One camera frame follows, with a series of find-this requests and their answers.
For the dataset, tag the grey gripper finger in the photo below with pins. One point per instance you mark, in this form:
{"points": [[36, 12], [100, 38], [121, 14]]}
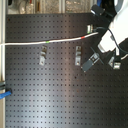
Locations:
{"points": [[117, 62]]}

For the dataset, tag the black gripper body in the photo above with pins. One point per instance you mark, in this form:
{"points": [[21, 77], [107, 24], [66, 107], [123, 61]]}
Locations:
{"points": [[103, 57]]}

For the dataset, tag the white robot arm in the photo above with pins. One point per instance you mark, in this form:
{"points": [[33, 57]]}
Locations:
{"points": [[116, 33]]}

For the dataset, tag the black perforated board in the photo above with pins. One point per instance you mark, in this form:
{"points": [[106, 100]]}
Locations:
{"points": [[60, 94]]}

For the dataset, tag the blue clamp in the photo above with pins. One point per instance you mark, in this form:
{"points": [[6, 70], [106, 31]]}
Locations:
{"points": [[4, 91]]}

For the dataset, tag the middle metal cable clip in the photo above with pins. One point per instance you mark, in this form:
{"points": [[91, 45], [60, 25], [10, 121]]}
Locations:
{"points": [[78, 55]]}

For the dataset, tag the metal cable clip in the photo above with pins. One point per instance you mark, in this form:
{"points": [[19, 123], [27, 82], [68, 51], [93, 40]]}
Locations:
{"points": [[43, 54], [78, 55], [89, 29]]}

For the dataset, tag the right metal cable clip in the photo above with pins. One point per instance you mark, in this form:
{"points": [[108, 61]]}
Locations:
{"points": [[89, 29]]}

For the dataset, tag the left metal cable clip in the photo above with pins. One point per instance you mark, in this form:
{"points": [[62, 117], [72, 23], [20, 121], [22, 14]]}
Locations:
{"points": [[43, 54]]}

